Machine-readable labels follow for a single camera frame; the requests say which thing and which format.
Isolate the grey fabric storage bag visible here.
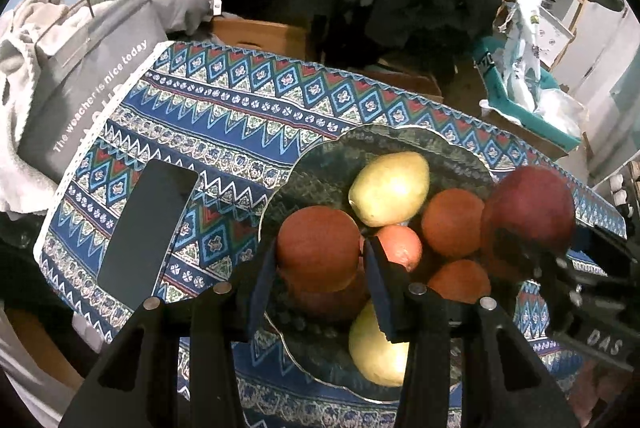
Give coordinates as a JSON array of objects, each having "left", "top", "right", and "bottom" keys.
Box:
[{"left": 18, "top": 0, "right": 166, "bottom": 182}]

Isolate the red apple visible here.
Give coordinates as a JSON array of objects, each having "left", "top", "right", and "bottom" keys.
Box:
[
  {"left": 480, "top": 166, "right": 576, "bottom": 275},
  {"left": 286, "top": 258, "right": 370, "bottom": 321}
]

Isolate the white rice bag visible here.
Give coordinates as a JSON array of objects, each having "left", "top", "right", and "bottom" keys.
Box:
[{"left": 499, "top": 0, "right": 542, "bottom": 113}]

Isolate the brown cardboard box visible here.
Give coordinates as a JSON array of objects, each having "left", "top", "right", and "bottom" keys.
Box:
[{"left": 478, "top": 99, "right": 567, "bottom": 160}]

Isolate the person right hand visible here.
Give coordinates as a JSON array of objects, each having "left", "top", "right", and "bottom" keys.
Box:
[{"left": 568, "top": 360, "right": 631, "bottom": 427}]

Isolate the green glass plate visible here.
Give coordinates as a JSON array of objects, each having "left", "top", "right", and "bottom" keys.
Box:
[{"left": 258, "top": 125, "right": 497, "bottom": 404}]

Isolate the teal storage bin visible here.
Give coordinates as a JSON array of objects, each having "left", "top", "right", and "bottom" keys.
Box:
[{"left": 472, "top": 37, "right": 582, "bottom": 158}]

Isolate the wooden drawer box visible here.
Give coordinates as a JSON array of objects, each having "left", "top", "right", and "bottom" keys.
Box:
[{"left": 213, "top": 16, "right": 309, "bottom": 60}]

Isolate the clear plastic bag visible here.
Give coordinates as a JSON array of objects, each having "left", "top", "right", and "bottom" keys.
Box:
[{"left": 535, "top": 88, "right": 589, "bottom": 139}]

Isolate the black smartphone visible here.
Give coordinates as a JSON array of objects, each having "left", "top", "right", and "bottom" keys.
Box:
[{"left": 98, "top": 160, "right": 198, "bottom": 310}]

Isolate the large orange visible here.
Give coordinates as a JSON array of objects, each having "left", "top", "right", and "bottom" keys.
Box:
[
  {"left": 421, "top": 188, "right": 485, "bottom": 259},
  {"left": 427, "top": 259, "right": 491, "bottom": 304}
]

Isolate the small orange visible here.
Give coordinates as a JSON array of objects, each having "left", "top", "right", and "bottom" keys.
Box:
[{"left": 375, "top": 224, "right": 422, "bottom": 272}]

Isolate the blue patterned tablecloth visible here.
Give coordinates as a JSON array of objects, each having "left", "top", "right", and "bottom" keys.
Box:
[{"left": 31, "top": 39, "right": 629, "bottom": 428}]

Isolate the small orange tangerine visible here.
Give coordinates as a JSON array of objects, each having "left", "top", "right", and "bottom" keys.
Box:
[{"left": 277, "top": 206, "right": 360, "bottom": 294}]

